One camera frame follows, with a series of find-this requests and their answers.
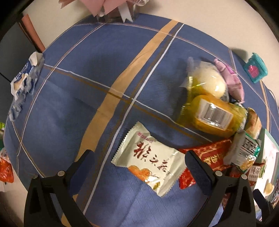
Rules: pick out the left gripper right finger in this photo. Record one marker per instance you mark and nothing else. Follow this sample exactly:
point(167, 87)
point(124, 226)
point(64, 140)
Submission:
point(240, 209)

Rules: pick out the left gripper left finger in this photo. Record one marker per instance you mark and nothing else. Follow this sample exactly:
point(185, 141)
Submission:
point(39, 207)

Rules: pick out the brown milk biscuit packet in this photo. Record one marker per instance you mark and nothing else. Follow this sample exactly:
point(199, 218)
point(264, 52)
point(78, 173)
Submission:
point(254, 173)

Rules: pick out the long red cake packet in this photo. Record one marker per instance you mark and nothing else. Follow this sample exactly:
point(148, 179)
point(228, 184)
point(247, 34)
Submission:
point(212, 154)

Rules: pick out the white green cookie packet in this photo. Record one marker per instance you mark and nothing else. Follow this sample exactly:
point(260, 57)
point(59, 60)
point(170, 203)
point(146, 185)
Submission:
point(243, 152)

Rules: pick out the tan bread packet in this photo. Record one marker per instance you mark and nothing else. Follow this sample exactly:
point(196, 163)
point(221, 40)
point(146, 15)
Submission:
point(253, 124)

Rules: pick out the cream pastry snack packet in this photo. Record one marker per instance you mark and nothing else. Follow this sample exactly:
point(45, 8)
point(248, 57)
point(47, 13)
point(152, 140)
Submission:
point(154, 163)

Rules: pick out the yellow cake barcode packet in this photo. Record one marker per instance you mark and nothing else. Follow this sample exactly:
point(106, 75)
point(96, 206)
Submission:
point(210, 114)

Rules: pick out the pink purple snack packet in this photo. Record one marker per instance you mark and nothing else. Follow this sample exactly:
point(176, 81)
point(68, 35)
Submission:
point(234, 85)

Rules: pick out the white round bun packet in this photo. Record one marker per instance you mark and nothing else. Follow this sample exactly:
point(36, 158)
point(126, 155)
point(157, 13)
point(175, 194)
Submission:
point(203, 78)

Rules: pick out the red heart snack bag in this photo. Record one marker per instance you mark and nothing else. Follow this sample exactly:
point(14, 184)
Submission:
point(231, 172)

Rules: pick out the orange plastic bag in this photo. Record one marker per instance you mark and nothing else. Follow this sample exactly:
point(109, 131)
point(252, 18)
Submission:
point(6, 171)

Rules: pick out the green rimmed white tray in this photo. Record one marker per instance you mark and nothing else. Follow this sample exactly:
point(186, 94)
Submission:
point(269, 156)

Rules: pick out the blue white crumpled wrapper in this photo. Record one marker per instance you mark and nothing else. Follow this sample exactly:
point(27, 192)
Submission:
point(24, 83)

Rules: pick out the blue plaid tablecloth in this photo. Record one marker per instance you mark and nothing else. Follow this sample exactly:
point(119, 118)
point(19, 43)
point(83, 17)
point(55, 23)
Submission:
point(98, 80)

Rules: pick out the teal toy house box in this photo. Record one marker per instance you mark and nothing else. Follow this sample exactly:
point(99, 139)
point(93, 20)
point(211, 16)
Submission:
point(255, 68)

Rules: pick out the pink flower bouquet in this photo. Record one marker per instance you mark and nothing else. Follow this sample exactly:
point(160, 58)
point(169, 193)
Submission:
point(104, 7)

